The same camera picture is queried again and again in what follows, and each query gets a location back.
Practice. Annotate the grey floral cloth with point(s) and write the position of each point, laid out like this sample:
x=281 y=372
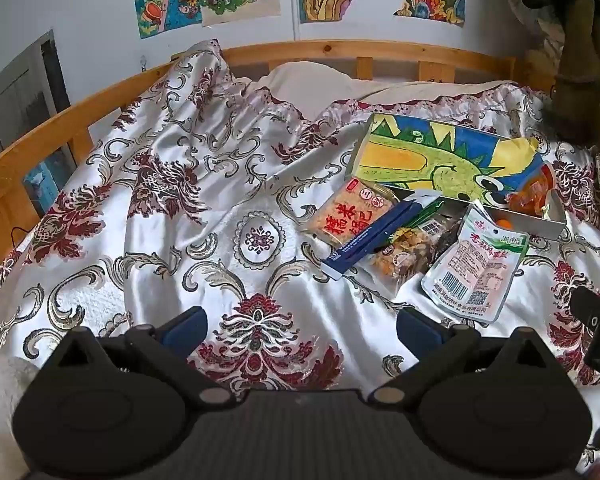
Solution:
x=542 y=30

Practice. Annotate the cream pillow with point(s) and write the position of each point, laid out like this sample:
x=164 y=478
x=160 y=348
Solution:
x=305 y=85

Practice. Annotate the wooden bed frame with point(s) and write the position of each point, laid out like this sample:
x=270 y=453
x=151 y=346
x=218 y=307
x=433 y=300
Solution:
x=330 y=52

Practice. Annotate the white box with drawing lining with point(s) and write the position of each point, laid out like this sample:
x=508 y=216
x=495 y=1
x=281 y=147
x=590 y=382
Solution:
x=430 y=155

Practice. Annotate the clear mixed nut packet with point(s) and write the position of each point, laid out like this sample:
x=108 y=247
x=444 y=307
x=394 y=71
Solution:
x=405 y=257

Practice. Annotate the printed satin blanket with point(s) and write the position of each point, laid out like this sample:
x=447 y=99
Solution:
x=180 y=235

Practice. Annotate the small tangerine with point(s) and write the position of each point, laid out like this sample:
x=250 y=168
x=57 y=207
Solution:
x=505 y=221

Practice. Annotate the white wall pipe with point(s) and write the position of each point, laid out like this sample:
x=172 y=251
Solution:
x=293 y=10

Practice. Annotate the white green snack packet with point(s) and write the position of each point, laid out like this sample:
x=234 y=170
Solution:
x=427 y=212
x=480 y=265

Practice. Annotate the orange rice cracker packet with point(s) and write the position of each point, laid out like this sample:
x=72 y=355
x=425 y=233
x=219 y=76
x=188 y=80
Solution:
x=350 y=215

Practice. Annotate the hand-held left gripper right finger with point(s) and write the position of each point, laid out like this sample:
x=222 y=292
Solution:
x=417 y=331

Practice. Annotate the blue white long packet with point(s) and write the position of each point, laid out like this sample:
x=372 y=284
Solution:
x=365 y=242

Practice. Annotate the orange red snack packet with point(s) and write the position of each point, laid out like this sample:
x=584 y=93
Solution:
x=530 y=195

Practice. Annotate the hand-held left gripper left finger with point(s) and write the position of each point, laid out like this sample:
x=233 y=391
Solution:
x=185 y=331

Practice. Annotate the olive hanging garment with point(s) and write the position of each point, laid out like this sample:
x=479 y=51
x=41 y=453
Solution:
x=580 y=50

